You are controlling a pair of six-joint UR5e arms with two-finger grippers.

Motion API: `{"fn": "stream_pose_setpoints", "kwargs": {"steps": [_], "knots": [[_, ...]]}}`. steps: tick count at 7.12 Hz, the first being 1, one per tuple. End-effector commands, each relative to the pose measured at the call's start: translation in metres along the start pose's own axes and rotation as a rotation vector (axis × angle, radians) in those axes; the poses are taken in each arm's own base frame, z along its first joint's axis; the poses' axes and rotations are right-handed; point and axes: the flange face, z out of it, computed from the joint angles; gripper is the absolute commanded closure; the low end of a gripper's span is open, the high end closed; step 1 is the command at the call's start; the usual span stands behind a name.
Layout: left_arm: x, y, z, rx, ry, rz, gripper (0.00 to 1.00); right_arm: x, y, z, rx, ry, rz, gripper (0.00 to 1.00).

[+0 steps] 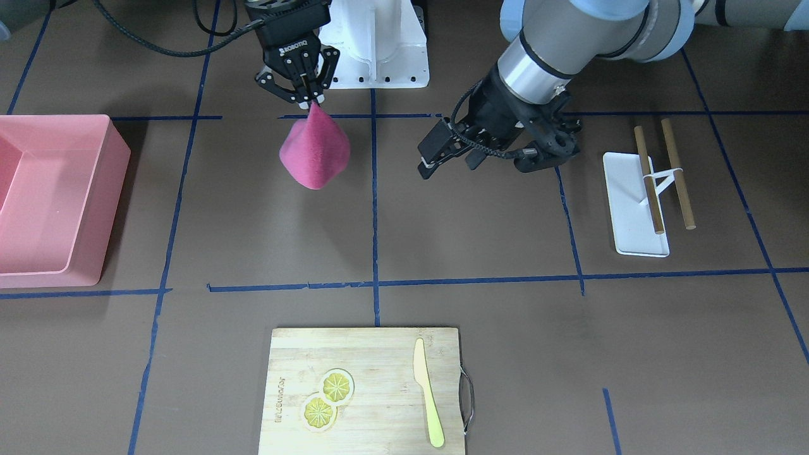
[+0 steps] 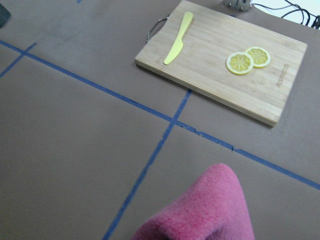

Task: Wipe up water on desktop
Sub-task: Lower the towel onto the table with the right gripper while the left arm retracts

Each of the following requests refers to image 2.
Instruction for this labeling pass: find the pink fleece cloth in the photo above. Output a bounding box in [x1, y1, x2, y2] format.
[132, 163, 255, 240]

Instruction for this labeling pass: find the yellow plastic knife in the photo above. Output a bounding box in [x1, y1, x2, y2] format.
[163, 11, 194, 65]

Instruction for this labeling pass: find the lemon slice lower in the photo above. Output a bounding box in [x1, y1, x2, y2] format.
[225, 52, 254, 75]

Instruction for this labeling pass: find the lemon slice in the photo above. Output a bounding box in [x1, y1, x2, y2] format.
[245, 46, 271, 68]
[225, 52, 254, 75]

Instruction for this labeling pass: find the bamboo cutting board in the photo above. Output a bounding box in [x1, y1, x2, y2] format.
[135, 0, 308, 126]

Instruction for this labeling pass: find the lemon slice upper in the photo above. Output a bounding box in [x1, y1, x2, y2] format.
[245, 46, 271, 68]

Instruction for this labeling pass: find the metal cutting board handle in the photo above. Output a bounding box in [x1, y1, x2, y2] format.
[145, 14, 170, 44]

